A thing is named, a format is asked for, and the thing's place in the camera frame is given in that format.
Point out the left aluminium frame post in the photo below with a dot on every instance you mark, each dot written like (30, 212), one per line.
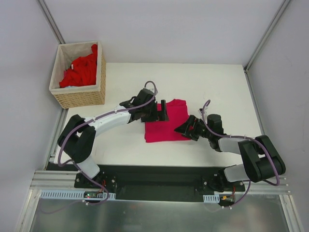
(51, 21)

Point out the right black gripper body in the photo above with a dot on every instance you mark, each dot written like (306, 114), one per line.
(192, 128)

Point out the right aluminium frame post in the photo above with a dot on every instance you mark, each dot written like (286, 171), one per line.
(266, 35)

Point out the aluminium frame post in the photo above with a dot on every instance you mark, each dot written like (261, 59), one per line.
(51, 21)
(266, 35)

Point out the right white cable duct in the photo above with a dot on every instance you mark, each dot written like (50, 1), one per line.
(215, 198)

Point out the wicker laundry basket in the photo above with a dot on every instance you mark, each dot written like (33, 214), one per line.
(77, 96)

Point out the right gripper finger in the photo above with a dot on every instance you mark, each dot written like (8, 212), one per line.
(188, 127)
(192, 136)

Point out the red t shirt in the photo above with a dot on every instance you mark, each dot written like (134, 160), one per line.
(82, 71)

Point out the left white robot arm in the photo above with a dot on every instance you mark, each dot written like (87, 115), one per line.
(77, 138)

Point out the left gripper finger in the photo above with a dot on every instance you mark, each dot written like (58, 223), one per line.
(149, 119)
(163, 112)

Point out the left white cable duct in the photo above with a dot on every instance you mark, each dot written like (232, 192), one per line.
(76, 195)

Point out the white cable duct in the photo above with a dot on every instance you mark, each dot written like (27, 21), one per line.
(215, 198)
(76, 195)

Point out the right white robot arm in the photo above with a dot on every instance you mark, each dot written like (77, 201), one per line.
(260, 159)

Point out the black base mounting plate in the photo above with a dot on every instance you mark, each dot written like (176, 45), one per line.
(157, 183)

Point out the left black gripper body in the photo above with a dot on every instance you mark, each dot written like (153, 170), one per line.
(152, 113)

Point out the magenta t shirt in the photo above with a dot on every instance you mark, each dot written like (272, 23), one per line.
(163, 131)

